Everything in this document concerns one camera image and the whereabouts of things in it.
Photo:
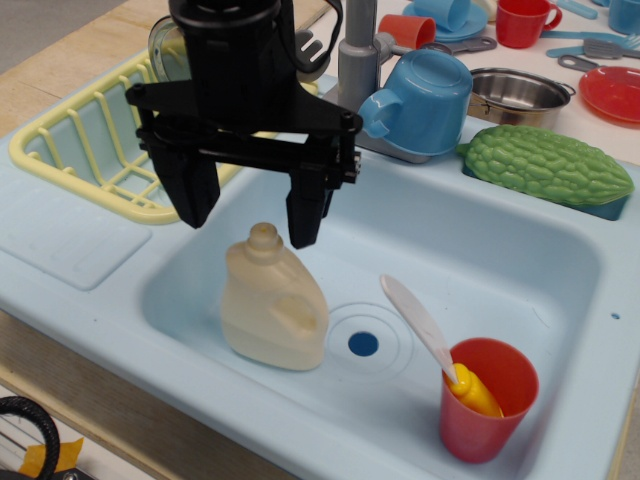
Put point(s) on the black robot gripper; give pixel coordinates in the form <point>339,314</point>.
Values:
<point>242,103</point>

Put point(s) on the cream detergent bottle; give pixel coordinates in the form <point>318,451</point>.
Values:
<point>272,309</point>

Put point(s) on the clear glass in rack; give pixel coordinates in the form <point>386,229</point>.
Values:
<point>167,51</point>

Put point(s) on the yellow drying rack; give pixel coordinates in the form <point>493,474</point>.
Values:
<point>87,145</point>

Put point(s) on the light blue toy sink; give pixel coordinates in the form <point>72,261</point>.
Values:
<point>142,301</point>

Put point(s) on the grey toy faucet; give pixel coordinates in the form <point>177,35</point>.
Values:
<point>361,53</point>

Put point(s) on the large blue plastic mug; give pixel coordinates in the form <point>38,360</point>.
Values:
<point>423,105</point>

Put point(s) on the red cup lying sideways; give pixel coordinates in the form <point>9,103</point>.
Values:
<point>409,31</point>

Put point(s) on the blue cup on plate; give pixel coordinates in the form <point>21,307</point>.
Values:
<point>448,14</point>

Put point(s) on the stainless steel pot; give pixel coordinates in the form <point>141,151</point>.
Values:
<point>514,97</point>

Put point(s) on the grey toy spatula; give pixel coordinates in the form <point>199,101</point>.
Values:
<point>471,45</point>

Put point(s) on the blue plate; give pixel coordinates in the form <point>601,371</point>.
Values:
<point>475,24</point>

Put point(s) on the green bitter melon toy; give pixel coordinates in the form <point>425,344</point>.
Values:
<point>546,165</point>

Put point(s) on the red plastic cup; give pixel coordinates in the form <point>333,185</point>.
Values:
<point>497,385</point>

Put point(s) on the yellow tape piece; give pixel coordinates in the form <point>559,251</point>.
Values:
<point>42,461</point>

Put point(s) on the blue toy spoon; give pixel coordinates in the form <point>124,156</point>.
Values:
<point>578,8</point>

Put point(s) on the red plastic plate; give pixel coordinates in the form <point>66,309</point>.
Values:
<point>613,92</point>

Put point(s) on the grey toy fork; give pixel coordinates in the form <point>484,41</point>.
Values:
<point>596,49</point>

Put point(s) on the blue cup top right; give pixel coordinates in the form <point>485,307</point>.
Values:
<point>624,16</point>

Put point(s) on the yellow handled white knife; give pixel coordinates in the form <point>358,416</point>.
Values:
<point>440,345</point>

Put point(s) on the red mug with handle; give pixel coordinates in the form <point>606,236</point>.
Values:
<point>520,23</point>

